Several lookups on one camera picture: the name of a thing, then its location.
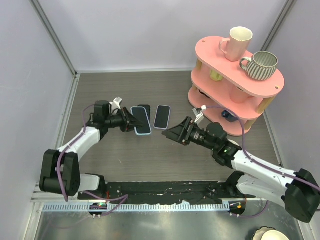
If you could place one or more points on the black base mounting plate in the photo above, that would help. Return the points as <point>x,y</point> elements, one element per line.
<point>171,192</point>

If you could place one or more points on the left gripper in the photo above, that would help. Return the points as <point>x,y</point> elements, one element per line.
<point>129,121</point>

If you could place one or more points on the white bowl on table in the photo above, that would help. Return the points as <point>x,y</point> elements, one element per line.
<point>235,143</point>

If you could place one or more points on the pink tall mug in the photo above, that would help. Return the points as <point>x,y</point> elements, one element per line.
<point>235,46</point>

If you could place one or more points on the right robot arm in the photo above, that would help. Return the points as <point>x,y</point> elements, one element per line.
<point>296,191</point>

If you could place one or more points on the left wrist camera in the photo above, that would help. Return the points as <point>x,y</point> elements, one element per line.
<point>115,105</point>

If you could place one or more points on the dark blue phone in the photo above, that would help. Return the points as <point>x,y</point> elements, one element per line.
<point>142,121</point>

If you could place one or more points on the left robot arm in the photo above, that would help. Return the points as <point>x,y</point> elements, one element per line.
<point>60,171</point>

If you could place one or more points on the light blue phone case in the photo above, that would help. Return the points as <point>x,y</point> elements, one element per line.
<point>141,121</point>

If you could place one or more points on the grey striped mug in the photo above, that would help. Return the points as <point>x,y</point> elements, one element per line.
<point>260,66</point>

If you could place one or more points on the lavender phone case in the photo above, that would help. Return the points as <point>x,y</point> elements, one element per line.
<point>162,117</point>

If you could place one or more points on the yellow cup on shelf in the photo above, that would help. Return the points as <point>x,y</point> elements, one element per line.
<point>215,76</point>

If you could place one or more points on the pink cup middle shelf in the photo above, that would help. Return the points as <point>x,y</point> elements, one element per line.
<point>237,95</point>

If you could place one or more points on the pink three-tier shelf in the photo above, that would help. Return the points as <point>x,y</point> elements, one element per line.
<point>216,94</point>

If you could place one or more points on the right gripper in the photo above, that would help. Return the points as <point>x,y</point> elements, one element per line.
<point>182,132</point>

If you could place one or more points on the aluminium rail with slots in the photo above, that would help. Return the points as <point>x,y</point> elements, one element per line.
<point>137,208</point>

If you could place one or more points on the blue object bottom shelf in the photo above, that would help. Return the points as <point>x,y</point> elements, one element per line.
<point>228,116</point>

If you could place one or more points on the cream bowl bottom corner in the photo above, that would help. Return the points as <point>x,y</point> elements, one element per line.
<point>268,233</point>

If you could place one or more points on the black phone case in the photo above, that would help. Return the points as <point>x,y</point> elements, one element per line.
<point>141,105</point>

